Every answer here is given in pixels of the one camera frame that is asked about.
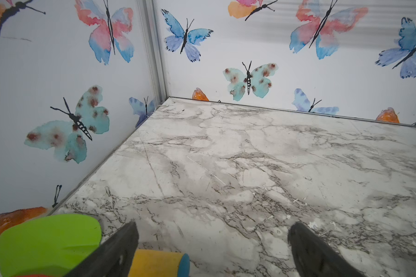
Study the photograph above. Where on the green spatula yellow handle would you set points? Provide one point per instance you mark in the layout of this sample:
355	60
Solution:
53	246

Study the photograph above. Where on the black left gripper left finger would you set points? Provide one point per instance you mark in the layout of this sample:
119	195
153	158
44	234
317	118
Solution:
113	258

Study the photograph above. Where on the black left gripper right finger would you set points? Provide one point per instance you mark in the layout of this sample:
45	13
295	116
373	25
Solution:
313	257

